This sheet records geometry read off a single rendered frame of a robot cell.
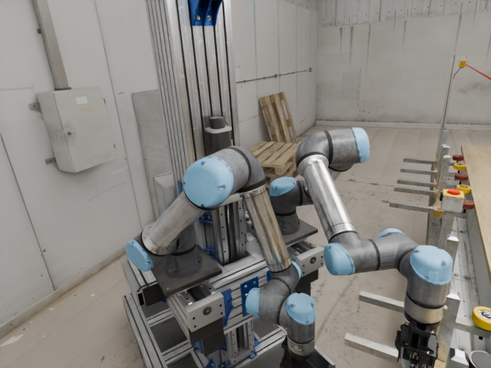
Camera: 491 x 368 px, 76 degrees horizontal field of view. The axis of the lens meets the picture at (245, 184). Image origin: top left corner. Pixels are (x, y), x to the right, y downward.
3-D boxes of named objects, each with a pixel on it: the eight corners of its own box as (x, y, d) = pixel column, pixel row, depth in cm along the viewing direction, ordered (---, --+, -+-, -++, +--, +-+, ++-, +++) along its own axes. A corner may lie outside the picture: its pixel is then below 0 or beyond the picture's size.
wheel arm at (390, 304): (358, 302, 130) (359, 293, 128) (359, 297, 133) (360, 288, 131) (489, 341, 109) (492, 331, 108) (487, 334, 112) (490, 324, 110)
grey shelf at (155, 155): (157, 231, 363) (131, 93, 308) (202, 201, 437) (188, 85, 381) (188, 239, 343) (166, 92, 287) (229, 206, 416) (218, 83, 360)
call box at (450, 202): (440, 212, 129) (443, 194, 126) (440, 205, 134) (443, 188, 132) (460, 215, 125) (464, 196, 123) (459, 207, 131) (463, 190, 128)
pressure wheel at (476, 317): (483, 350, 107) (490, 325, 103) (461, 333, 114) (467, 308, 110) (500, 343, 110) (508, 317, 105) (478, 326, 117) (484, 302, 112)
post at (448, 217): (427, 297, 145) (444, 209, 129) (428, 290, 149) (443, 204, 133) (439, 300, 143) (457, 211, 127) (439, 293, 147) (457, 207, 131)
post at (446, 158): (432, 226, 205) (443, 155, 188) (432, 224, 208) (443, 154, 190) (438, 228, 203) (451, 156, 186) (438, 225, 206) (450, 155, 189)
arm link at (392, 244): (362, 228, 79) (386, 253, 69) (404, 223, 80) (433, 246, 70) (360, 255, 82) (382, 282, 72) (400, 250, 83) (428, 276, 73)
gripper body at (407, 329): (394, 363, 72) (401, 322, 68) (399, 336, 79) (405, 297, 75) (433, 377, 68) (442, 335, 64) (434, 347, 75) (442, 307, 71)
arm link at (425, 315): (407, 282, 73) (448, 292, 69) (405, 298, 75) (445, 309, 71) (404, 302, 67) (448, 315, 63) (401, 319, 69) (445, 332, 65)
